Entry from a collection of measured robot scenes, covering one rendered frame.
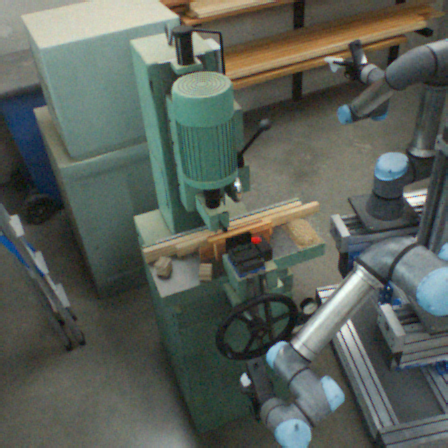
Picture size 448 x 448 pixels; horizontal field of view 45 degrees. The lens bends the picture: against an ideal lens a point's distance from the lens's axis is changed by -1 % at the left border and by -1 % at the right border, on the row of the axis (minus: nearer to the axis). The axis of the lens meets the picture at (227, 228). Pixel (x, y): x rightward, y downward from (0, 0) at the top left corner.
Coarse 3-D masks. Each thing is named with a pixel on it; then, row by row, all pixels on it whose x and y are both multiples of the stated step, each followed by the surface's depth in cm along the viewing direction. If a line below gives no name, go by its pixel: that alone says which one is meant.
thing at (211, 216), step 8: (200, 200) 182; (200, 208) 183; (208, 208) 178; (216, 208) 178; (224, 208) 178; (208, 216) 176; (216, 216) 176; (224, 216) 178; (208, 224) 179; (216, 224) 179; (224, 224) 180
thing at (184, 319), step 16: (240, 208) 221; (144, 224) 217; (160, 224) 216; (144, 240) 209; (288, 272) 191; (288, 288) 195; (208, 304) 183; (224, 304) 187; (176, 320) 184; (192, 320) 185
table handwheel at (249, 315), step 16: (240, 304) 163; (256, 304) 163; (288, 304) 169; (224, 320) 163; (240, 320) 166; (256, 320) 171; (272, 320) 173; (256, 336) 171; (224, 352) 171; (240, 352) 178; (256, 352) 179
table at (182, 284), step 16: (272, 240) 190; (288, 240) 189; (176, 256) 187; (192, 256) 186; (288, 256) 184; (304, 256) 188; (176, 272) 181; (192, 272) 180; (224, 272) 179; (160, 288) 176; (176, 288) 175; (192, 288) 176; (208, 288) 179; (224, 288) 179; (176, 304) 177
